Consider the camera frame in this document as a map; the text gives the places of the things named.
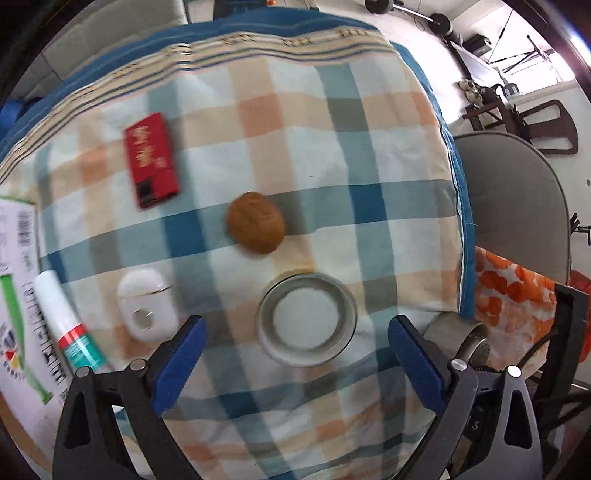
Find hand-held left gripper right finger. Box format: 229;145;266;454
388;315;544;480

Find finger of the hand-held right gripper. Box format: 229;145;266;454
551;283;591;366

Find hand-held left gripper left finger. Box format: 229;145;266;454
52;315;208;480

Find white earbud case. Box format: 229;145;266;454
116;269;180;342

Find white and grey round tin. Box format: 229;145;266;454
256;272;358;367

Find white tube with green label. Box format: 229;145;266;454
34;270;112;374

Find brown walnut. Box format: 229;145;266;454
226;191;286;256

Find cardboard box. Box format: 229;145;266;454
0;196;77;462

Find red rectangular box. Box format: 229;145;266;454
124;112;181;210

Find orange floral cloth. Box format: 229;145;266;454
473;247;559;370

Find grey round-backed chair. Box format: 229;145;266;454
455;131;573;287

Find dark wooden chair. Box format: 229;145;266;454
464;99;579;155

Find plaid blanket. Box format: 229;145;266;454
0;21;476;480

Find black exercise stand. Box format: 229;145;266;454
488;8;557;75

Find short barbell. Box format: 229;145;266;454
365;0;458;38

